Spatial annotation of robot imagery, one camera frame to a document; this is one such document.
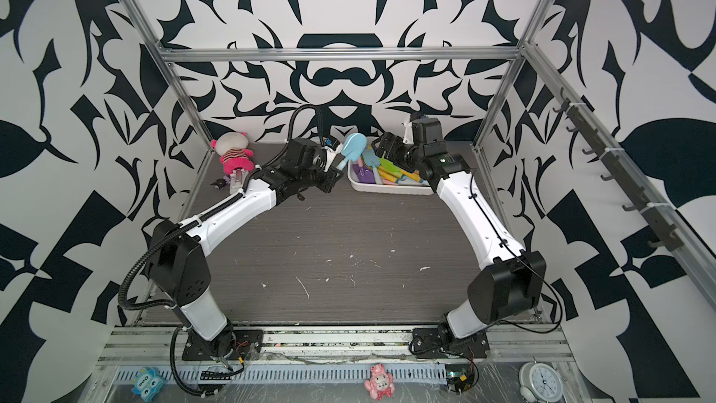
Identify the light blue toy shovel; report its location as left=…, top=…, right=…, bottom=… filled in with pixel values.
left=337, top=132, right=367, bottom=171

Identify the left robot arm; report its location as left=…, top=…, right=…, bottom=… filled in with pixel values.
left=143, top=138, right=349, bottom=343

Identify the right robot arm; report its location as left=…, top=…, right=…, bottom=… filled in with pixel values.
left=371, top=117, right=546, bottom=339

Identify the white storage box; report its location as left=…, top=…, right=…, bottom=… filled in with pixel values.
left=347, top=147, right=434, bottom=196

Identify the pink white plush doll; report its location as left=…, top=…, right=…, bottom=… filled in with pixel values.
left=211, top=132, right=255, bottom=175

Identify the pink bear toy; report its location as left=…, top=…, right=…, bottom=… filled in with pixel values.
left=364, top=364, right=395, bottom=401

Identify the green circuit board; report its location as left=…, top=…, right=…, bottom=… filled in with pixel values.
left=446, top=364, right=478, bottom=394

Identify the white alarm clock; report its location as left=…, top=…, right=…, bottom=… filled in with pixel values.
left=518, top=362, right=564, bottom=403

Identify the black corrugated cable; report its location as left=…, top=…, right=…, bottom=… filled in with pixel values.
left=116, top=217, right=197, bottom=313

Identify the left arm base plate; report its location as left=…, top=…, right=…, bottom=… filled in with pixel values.
left=181, top=329, right=264, bottom=361

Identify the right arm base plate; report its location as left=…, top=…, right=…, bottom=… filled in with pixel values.
left=408, top=324, right=490, bottom=359

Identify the black wall hook rail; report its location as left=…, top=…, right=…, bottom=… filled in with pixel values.
left=555, top=98, right=684, bottom=252

